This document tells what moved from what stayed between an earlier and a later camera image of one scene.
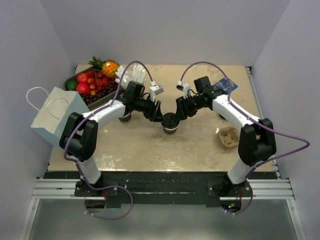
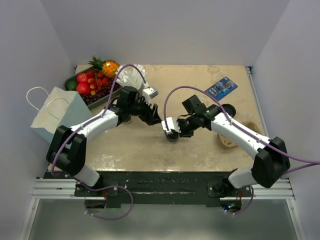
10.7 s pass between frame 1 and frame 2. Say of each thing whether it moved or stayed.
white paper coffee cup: moved
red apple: stayed
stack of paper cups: stayed
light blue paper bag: stayed
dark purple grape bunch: stayed
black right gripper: moved
